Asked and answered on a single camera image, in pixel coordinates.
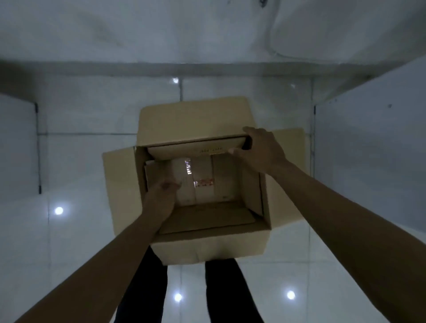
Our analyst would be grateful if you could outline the person's right hand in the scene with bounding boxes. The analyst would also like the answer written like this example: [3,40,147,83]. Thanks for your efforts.
[228,126,289,176]

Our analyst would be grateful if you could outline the person's left hand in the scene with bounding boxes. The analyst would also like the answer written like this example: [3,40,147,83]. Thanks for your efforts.
[142,179,182,227]

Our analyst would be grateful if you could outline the brown cardboard box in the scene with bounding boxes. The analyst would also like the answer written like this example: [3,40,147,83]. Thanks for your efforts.
[101,97,307,266]

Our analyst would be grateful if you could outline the person's right forearm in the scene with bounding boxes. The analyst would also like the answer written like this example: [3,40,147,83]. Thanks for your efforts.
[266,159,426,323]

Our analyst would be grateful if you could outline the person's left forearm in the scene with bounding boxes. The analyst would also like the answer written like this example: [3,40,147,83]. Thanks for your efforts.
[15,213,174,323]

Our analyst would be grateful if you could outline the person's black trousers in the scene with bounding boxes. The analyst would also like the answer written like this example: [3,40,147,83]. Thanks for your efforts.
[113,246,265,323]

